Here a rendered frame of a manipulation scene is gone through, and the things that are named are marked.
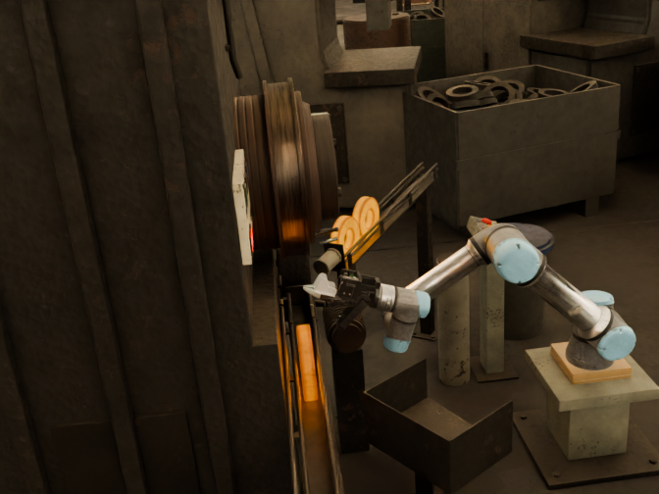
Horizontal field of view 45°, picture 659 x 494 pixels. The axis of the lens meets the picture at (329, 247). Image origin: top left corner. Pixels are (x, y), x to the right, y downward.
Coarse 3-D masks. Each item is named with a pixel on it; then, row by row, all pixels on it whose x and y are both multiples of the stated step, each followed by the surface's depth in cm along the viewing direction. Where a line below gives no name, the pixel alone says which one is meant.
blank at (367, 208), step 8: (360, 200) 277; (368, 200) 278; (376, 200) 283; (360, 208) 275; (368, 208) 278; (376, 208) 284; (352, 216) 275; (360, 216) 274; (368, 216) 284; (376, 216) 285; (360, 224) 275; (368, 224) 283; (360, 232) 276
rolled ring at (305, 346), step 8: (296, 328) 190; (304, 328) 189; (304, 336) 187; (304, 344) 185; (312, 344) 185; (304, 352) 184; (312, 352) 184; (304, 360) 184; (312, 360) 184; (304, 368) 183; (312, 368) 184; (304, 376) 184; (312, 376) 184; (304, 384) 184; (312, 384) 184; (304, 392) 186; (312, 392) 186; (312, 400) 190
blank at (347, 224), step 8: (344, 216) 268; (336, 224) 264; (344, 224) 265; (352, 224) 270; (336, 232) 263; (344, 232) 266; (352, 232) 271; (336, 240) 263; (352, 240) 272; (344, 248) 267
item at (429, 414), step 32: (384, 384) 184; (416, 384) 192; (384, 416) 176; (416, 416) 189; (448, 416) 189; (512, 416) 174; (384, 448) 180; (416, 448) 171; (448, 448) 162; (480, 448) 169; (416, 480) 188; (448, 480) 165
